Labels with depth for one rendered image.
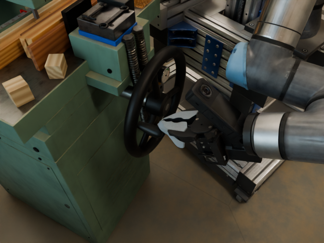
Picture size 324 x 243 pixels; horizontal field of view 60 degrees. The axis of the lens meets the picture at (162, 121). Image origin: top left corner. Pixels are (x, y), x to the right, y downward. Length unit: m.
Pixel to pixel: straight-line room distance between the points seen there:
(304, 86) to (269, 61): 0.07
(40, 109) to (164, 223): 0.93
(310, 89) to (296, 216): 1.11
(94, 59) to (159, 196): 0.93
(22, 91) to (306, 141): 0.51
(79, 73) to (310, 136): 0.50
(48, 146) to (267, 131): 0.49
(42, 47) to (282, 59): 0.49
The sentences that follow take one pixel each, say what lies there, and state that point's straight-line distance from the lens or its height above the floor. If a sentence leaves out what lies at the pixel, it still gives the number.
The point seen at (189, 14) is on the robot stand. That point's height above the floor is 0.72.
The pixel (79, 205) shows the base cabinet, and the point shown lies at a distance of 0.98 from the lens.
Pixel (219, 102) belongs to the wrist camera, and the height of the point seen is 0.98.
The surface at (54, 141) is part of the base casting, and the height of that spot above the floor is 0.78.
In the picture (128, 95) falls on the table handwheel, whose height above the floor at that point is 0.82.
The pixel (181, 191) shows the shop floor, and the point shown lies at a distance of 1.48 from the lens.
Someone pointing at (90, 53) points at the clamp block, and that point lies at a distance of 0.69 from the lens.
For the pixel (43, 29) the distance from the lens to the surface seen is 0.72.
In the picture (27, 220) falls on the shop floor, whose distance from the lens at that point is 1.55.
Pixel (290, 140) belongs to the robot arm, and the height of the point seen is 1.00.
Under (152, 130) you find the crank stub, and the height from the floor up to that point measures 0.86.
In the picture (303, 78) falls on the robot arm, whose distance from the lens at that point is 0.50.
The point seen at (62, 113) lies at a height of 0.83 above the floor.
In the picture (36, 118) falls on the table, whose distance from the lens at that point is 0.65.
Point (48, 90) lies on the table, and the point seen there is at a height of 0.90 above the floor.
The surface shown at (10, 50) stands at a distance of 0.76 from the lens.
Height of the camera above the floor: 1.32
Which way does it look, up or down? 50 degrees down
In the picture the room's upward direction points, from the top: straight up
